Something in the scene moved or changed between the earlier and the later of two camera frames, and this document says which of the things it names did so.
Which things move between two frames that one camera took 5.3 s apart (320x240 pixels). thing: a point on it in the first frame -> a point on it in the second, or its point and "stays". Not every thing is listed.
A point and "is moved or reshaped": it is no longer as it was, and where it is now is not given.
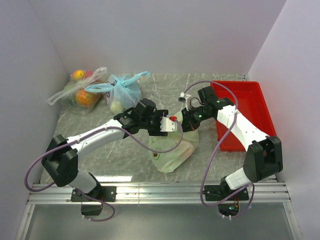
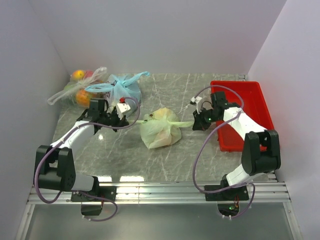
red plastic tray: [251, 104] stays
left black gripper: [159, 114] -> [118, 122]
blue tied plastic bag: [121, 94] stays
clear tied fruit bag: [75, 93] stays
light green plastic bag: [173, 160] is moved or reshaped
